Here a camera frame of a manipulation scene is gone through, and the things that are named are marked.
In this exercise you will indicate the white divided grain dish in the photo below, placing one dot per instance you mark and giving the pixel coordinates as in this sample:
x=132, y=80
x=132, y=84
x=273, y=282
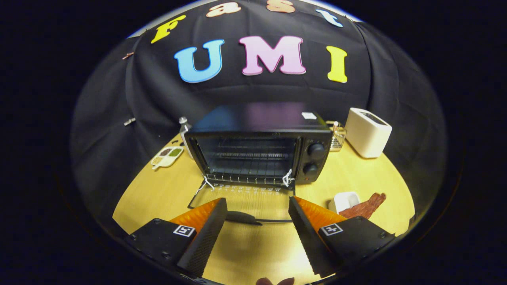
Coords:
x=160, y=163

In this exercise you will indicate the silver cloth clip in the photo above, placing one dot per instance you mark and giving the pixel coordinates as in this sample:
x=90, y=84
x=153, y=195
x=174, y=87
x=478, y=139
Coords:
x=129, y=121

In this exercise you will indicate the black toaster oven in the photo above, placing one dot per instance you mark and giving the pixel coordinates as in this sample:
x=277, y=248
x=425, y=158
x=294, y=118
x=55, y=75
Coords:
x=257, y=118

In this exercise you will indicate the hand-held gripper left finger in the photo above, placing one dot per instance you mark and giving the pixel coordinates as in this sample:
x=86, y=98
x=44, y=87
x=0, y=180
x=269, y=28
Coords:
x=206, y=243

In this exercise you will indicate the white bread toaster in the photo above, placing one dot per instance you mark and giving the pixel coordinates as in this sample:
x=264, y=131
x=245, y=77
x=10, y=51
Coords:
x=366, y=136

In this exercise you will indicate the small white square dish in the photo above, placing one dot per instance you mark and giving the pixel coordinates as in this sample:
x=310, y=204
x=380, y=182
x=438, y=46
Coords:
x=344, y=200

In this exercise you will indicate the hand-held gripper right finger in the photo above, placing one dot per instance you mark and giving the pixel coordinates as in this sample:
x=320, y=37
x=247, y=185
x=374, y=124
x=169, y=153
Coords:
x=311, y=243

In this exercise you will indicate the red dried meat strip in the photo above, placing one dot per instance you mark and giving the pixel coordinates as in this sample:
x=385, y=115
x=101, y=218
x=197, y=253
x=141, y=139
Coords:
x=368, y=206

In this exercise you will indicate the copper cloth clip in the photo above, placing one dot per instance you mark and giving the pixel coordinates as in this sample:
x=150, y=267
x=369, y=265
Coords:
x=127, y=55

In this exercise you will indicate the clear plastic bottle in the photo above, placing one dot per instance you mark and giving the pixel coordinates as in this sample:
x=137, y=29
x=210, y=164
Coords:
x=184, y=130

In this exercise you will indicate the clear glass container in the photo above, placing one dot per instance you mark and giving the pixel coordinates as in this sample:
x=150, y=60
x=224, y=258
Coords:
x=338, y=138

